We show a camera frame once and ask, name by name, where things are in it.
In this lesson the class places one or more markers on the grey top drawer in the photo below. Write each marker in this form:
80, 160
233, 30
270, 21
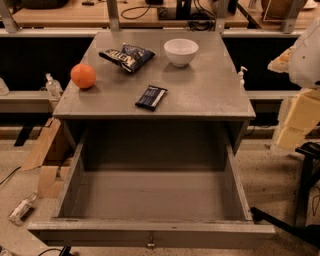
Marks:
189, 195

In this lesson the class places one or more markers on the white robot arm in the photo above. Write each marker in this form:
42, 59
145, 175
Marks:
304, 60

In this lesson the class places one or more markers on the grey drawer cabinet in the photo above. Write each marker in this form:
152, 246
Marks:
206, 89

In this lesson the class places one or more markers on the dark blue snack packet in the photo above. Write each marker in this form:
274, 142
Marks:
151, 97

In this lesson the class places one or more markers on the blue chip bag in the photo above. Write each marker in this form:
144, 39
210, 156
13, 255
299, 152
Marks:
131, 58

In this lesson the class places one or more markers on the white bowl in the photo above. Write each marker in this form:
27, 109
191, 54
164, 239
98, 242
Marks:
180, 51

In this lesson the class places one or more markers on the orange fruit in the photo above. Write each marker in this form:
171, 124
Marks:
83, 76

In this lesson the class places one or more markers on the white pump bottle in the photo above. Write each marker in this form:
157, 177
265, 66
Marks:
241, 73

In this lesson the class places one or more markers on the clear plastic bottle on shelf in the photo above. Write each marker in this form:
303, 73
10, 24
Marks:
53, 87

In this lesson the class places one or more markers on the cardboard box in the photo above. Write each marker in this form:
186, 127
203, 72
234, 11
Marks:
52, 153

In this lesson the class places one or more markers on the black chair base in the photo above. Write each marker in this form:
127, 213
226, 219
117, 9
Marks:
310, 175

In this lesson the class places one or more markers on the clear bottle on floor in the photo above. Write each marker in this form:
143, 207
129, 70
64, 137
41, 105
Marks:
22, 209

